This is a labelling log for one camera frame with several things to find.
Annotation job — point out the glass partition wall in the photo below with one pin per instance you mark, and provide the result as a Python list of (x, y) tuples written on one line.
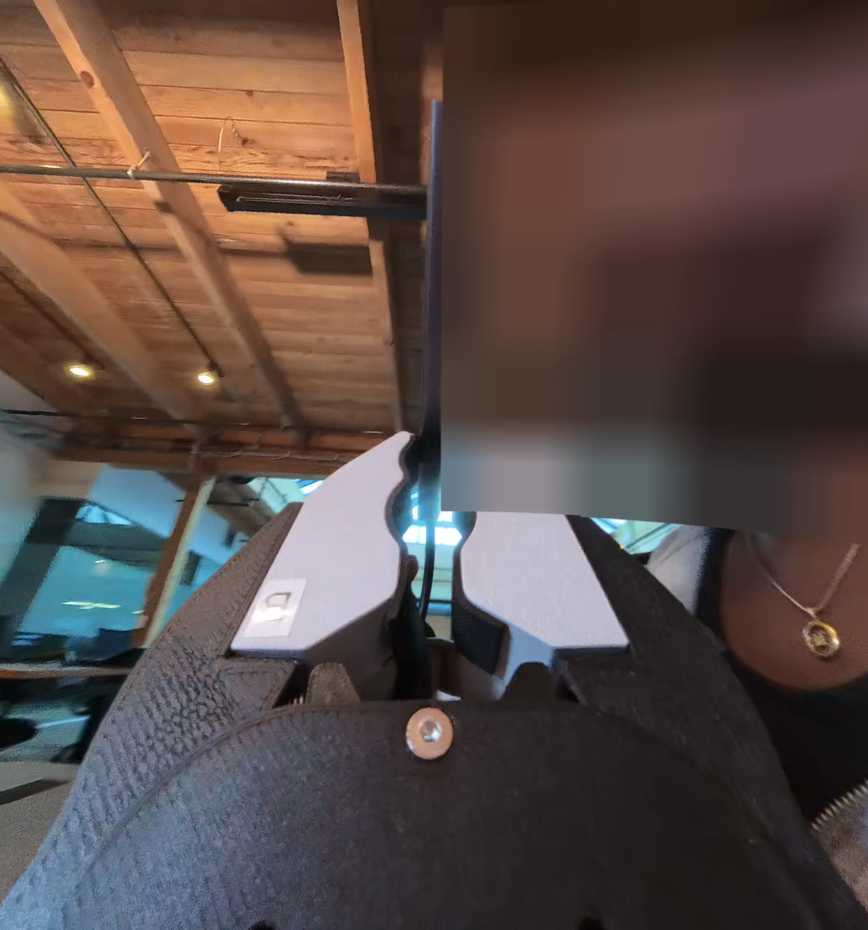
[(78, 574)]

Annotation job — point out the wooden support post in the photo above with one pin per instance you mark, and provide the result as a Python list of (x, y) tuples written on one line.
[(180, 552)]

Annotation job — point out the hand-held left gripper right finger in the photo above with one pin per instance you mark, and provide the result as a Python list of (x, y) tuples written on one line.
[(536, 581)]

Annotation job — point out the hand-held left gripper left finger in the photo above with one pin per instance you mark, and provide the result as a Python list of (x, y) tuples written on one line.
[(332, 567)]

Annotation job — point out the person's neck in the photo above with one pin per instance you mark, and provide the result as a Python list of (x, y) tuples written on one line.
[(768, 632)]

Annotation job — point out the black ceiling track fixture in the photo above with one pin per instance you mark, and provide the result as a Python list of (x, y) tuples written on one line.
[(318, 197)]

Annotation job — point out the black shirt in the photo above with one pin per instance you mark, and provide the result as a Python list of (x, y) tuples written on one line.
[(826, 726)]

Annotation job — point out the person in grey hoodie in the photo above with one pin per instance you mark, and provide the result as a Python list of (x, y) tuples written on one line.
[(863, 850)]

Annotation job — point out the long wooden desk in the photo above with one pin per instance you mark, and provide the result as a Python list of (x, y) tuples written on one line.
[(56, 668)]

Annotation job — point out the black ceiling pipe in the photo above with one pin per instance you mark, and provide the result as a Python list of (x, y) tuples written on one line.
[(150, 418)]

